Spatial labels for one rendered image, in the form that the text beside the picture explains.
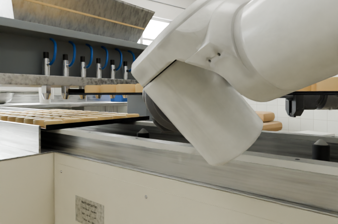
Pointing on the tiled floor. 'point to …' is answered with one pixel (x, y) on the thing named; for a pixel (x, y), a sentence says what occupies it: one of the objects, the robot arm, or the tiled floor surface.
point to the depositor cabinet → (26, 186)
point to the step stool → (315, 133)
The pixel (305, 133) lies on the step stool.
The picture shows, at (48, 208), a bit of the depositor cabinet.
